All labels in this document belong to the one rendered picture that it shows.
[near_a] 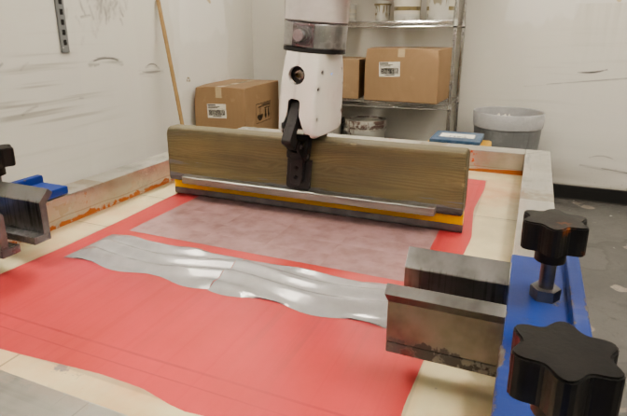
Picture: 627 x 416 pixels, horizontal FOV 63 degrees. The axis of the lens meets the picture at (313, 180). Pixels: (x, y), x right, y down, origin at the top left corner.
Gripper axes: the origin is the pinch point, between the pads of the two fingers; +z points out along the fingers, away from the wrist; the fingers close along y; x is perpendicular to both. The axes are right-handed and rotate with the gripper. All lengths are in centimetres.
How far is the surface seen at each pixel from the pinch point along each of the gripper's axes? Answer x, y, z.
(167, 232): 11.3, -13.5, 6.5
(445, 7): 34, 308, -29
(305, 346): -12.5, -28.0, 4.6
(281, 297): -7.8, -22.4, 4.6
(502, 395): -26.0, -34.4, -1.4
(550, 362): -27.0, -39.7, -7.4
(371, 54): 77, 295, 5
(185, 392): -7.3, -35.7, 5.0
